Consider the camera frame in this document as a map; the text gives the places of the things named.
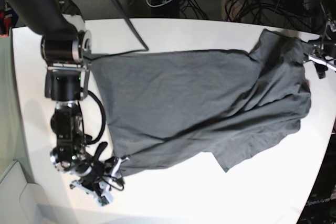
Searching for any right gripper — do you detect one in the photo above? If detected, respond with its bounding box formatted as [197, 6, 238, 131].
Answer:
[50, 142, 110, 182]

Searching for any grey t-shirt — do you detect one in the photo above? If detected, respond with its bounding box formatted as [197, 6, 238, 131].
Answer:
[92, 30, 311, 176]

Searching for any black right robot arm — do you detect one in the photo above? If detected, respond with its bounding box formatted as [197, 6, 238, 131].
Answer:
[7, 0, 108, 184]

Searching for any red clamp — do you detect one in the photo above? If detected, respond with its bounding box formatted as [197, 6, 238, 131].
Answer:
[1, 8, 13, 37]

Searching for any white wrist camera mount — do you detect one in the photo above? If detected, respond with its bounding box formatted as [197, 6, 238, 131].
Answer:
[70, 156, 129, 207]

